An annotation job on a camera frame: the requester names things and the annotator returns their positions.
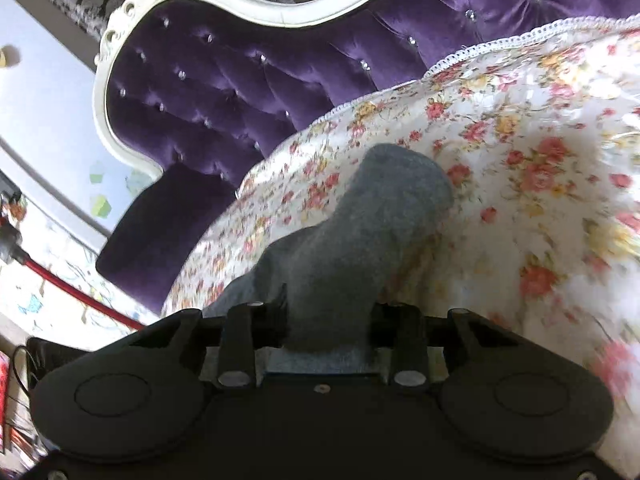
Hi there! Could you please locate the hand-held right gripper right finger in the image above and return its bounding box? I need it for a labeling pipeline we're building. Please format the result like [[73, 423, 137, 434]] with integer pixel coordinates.
[[372, 301, 521, 389]]

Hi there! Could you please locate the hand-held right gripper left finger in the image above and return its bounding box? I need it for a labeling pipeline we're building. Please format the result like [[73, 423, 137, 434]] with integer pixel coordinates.
[[131, 301, 266, 389]]

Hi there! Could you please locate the grey argyle sweater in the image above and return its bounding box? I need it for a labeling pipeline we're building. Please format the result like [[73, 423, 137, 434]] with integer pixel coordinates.
[[202, 143, 457, 376]]

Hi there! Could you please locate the black bag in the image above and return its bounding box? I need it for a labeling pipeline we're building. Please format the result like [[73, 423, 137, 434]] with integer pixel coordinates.
[[24, 336, 96, 378]]

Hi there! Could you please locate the floral bedspread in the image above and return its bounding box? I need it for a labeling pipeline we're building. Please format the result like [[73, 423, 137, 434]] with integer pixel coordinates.
[[160, 15, 640, 461]]

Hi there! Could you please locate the purple tufted headboard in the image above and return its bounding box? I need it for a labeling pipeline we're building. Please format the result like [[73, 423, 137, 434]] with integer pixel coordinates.
[[92, 0, 640, 314]]

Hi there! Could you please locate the red cable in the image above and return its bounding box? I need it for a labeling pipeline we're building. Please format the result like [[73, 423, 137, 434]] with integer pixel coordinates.
[[0, 247, 147, 332]]

